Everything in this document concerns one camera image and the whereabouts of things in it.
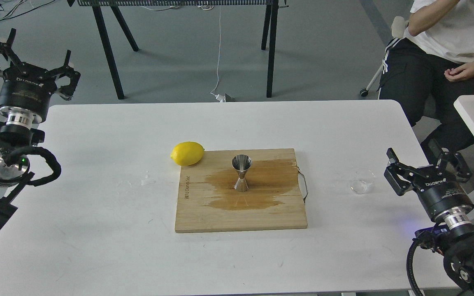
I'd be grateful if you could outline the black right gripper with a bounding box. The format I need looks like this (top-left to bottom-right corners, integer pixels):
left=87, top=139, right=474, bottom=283
left=383, top=139, right=474, bottom=222

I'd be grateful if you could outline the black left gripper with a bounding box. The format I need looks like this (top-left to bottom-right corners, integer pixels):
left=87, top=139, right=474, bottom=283
left=0, top=28, right=81, bottom=124

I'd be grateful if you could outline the small clear glass cup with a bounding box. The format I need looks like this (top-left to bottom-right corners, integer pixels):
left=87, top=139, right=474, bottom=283
left=349, top=168, right=376, bottom=194

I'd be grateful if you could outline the steel double jigger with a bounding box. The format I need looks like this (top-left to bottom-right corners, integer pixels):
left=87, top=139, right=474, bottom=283
left=232, top=154, right=252, bottom=192

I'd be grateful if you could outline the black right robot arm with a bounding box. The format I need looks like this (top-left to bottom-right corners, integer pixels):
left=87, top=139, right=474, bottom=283
left=384, top=140, right=474, bottom=296

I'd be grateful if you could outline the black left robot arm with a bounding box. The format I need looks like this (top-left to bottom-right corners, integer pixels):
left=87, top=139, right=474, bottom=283
left=0, top=28, right=81, bottom=230

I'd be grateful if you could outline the seated person white shirt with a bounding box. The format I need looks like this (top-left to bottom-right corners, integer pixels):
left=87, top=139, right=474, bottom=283
left=379, top=0, right=474, bottom=164

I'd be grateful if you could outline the white office chair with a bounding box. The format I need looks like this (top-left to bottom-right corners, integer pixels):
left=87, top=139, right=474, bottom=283
left=360, top=16, right=409, bottom=98

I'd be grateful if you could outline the yellow lemon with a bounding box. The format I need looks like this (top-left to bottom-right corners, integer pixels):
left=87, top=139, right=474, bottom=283
left=170, top=142, right=204, bottom=166

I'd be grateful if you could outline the wooden cutting board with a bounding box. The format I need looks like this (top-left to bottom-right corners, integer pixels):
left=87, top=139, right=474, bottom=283
left=174, top=148, right=308, bottom=234

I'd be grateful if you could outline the black metal frame table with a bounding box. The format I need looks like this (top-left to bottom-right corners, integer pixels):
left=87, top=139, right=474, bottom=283
left=67, top=0, right=288, bottom=101

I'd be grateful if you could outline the white power cable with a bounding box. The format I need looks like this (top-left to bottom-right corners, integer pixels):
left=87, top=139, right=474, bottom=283
left=210, top=5, right=235, bottom=102

